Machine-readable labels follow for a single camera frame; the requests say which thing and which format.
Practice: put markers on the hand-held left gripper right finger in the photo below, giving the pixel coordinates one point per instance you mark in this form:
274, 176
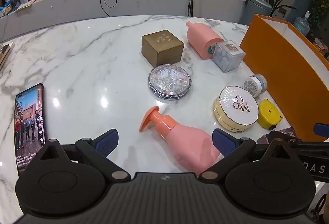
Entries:
225, 141

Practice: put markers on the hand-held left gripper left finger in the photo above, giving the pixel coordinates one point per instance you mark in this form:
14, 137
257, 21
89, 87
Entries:
108, 141

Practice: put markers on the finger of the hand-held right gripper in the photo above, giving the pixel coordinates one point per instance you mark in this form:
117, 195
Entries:
311, 148
322, 130

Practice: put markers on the dark patterned box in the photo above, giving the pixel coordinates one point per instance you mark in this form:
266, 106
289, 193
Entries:
287, 131

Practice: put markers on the white round cushion compact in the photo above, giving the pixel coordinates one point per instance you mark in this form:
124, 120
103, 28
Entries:
236, 108

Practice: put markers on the pink pump bottle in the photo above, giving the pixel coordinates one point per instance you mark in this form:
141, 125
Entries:
185, 141

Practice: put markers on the yellow tape measure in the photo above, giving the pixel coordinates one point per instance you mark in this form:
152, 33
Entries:
268, 113

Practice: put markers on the small glitter jar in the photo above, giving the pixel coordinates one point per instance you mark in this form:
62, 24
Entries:
254, 85

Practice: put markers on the orange storage box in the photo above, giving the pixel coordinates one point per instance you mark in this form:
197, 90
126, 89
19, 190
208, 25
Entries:
277, 69

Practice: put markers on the glitter compact mirror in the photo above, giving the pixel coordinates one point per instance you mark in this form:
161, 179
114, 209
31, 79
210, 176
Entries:
169, 81

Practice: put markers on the clear plastic box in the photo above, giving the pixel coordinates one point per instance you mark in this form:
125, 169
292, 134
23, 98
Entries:
226, 56

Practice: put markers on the pink bottle with narrow neck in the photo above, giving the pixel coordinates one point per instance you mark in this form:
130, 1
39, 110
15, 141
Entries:
200, 36

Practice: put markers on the gold jewelry box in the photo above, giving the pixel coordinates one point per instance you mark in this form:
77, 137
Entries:
162, 46

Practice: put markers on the black smartphone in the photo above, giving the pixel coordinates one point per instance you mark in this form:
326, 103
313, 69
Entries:
28, 121

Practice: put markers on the open cardboard box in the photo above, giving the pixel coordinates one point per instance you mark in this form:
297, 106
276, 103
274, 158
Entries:
321, 46

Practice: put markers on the blue water jug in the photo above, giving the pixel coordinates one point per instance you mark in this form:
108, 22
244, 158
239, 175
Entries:
301, 25

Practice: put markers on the leafy green pothos plant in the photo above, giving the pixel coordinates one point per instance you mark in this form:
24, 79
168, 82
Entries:
320, 5

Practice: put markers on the wooden tray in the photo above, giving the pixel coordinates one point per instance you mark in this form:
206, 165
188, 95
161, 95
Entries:
5, 55

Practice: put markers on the grey trash can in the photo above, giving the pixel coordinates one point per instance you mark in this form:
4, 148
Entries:
257, 10

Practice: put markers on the marble media bench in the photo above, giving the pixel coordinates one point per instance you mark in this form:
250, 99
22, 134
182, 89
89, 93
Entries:
154, 0

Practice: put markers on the paper sheets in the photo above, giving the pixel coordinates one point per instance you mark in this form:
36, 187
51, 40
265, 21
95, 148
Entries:
27, 4

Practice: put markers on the dark wall socket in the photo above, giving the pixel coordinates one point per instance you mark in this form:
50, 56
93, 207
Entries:
282, 11

